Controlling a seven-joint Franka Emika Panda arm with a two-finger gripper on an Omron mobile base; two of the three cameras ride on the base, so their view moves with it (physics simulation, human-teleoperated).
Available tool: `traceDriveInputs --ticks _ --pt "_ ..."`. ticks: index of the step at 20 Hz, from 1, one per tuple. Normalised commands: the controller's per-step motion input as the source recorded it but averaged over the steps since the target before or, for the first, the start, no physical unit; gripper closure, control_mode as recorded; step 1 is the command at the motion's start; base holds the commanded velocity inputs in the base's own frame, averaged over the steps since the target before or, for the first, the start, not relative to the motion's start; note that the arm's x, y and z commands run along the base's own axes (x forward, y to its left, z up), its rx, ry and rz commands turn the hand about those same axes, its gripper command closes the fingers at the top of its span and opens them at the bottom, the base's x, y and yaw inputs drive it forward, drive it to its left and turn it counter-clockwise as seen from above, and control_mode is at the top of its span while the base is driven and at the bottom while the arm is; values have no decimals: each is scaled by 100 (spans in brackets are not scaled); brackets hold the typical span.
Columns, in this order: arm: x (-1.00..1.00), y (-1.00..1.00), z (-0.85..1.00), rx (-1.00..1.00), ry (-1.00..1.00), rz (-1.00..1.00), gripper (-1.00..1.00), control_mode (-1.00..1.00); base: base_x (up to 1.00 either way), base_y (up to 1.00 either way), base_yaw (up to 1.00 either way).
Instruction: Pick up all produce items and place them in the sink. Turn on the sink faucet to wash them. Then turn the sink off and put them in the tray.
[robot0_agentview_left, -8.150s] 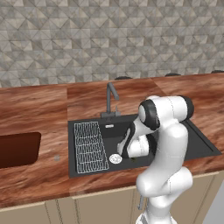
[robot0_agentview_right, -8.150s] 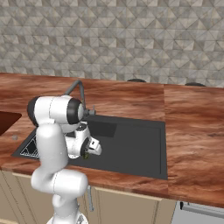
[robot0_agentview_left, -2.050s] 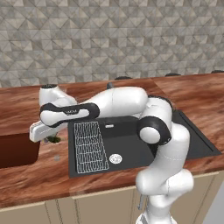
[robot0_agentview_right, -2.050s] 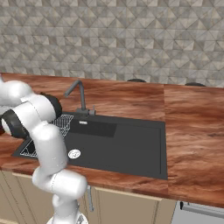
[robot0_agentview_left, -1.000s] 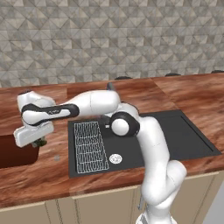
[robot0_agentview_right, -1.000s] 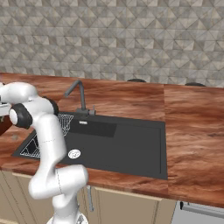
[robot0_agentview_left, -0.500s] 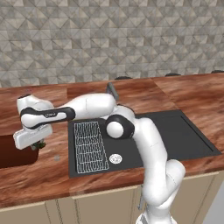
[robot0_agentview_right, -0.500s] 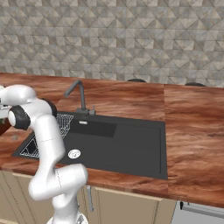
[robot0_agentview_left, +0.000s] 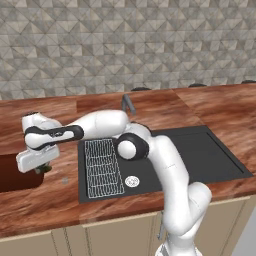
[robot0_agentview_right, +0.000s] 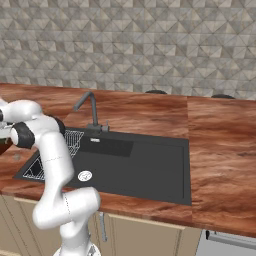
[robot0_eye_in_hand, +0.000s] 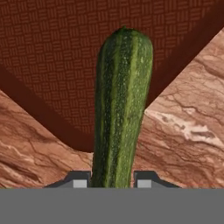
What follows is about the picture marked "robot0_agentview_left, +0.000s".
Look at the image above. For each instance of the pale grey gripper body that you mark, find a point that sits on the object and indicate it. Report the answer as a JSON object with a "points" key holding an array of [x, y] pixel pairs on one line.
{"points": [[36, 159]]}

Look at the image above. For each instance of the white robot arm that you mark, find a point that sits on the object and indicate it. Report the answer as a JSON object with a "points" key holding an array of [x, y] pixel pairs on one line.
{"points": [[170, 166]]}

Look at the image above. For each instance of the round silver sink drain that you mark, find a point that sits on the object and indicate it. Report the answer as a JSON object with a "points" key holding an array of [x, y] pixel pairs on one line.
{"points": [[132, 181]]}

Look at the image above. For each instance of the grey sink faucet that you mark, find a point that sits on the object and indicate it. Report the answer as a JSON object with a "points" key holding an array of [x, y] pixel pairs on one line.
{"points": [[128, 102]]}

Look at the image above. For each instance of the black sink with drainboard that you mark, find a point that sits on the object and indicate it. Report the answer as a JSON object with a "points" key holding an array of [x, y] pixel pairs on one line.
{"points": [[213, 156]]}

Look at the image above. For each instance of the small grey object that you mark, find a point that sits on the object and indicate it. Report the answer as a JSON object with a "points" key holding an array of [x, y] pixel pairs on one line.
{"points": [[65, 180]]}

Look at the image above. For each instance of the beige cabinet door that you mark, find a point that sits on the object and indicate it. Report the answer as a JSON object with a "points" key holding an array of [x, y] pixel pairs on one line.
{"points": [[120, 236], [26, 245], [220, 226]]}

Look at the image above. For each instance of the black rounded object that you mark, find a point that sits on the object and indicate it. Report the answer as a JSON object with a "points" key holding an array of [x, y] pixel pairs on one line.
{"points": [[140, 89], [249, 81], [197, 85]]}

